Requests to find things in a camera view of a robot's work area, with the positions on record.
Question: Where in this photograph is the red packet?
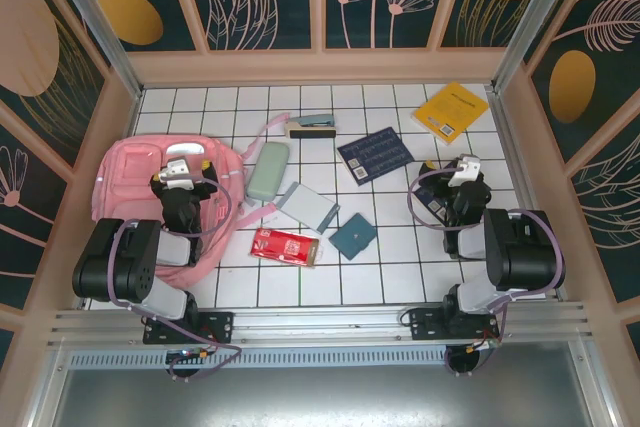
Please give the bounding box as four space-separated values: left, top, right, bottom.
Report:
249 227 324 271

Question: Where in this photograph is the pale green pencil case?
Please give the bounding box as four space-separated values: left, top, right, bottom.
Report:
244 141 291 202

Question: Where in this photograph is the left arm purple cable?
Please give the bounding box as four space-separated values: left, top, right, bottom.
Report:
106 174 245 382

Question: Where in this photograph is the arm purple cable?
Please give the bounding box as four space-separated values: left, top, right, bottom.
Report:
407 162 567 348
106 174 245 382

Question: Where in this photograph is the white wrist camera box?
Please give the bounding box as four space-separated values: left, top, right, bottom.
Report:
447 154 482 188
160 158 195 192

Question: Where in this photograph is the aluminium corner post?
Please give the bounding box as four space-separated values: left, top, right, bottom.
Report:
39 0 146 101
489 0 599 93

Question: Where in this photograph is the large dark blue book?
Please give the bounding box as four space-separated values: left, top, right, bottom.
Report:
335 125 416 188

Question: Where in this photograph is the grey notebook with teal band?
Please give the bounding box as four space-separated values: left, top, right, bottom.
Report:
272 181 342 236

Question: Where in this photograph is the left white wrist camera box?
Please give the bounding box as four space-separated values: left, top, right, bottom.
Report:
160 158 195 192

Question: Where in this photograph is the teal snap wallet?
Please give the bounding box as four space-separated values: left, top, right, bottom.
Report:
328 212 377 263

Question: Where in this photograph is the grey metal sheet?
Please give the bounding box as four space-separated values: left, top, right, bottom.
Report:
29 366 619 427

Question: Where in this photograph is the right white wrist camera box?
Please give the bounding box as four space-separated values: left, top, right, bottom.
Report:
447 154 482 188

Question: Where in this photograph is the yellow book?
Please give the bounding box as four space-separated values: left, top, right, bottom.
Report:
410 80 490 147

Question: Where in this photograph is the small dark blue book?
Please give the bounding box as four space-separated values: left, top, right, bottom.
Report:
413 184 446 218

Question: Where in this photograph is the pink backpack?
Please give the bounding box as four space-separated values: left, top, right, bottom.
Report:
92 113 292 293

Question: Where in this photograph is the slotted grey cable duct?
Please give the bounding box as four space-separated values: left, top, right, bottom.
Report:
64 349 451 371

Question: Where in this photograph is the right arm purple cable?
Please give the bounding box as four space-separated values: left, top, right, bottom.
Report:
407 162 567 348

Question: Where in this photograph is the blue grey stapler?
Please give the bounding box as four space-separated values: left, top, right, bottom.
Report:
283 113 337 141

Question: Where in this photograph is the aluminium side rail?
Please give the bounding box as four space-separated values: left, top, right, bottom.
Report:
487 86 569 304
74 88 145 311

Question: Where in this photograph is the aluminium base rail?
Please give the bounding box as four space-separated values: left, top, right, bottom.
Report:
47 301 596 348

